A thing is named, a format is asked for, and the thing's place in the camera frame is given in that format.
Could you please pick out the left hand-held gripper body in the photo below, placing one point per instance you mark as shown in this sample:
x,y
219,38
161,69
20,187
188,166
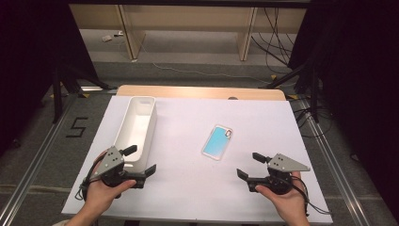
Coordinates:
x,y
109,163

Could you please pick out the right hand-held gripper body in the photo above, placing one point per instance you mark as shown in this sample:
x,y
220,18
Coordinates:
x,y
282,164

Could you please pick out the white plastic bin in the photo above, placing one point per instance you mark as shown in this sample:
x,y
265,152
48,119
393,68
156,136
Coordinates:
x,y
138,125

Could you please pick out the turquoise phone case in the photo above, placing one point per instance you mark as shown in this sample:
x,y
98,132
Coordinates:
x,y
217,141

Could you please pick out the person's left hand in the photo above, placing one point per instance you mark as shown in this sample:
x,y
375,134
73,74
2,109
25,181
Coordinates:
x,y
100,194

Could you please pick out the person's right hand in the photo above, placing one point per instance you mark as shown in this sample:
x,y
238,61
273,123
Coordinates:
x,y
291,204

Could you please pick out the white board sheet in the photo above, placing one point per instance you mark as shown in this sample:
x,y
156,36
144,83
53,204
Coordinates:
x,y
194,188

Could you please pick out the small white floor object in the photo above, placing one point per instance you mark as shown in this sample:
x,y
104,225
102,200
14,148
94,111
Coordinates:
x,y
106,38

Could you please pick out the black curtain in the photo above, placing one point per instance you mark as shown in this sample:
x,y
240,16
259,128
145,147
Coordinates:
x,y
25,62
360,62

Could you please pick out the light wooden shelf unit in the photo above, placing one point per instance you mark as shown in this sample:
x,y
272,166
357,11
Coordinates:
x,y
188,19

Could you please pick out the metal floor rail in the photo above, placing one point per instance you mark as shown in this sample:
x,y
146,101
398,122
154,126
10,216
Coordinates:
x,y
31,166
338,175

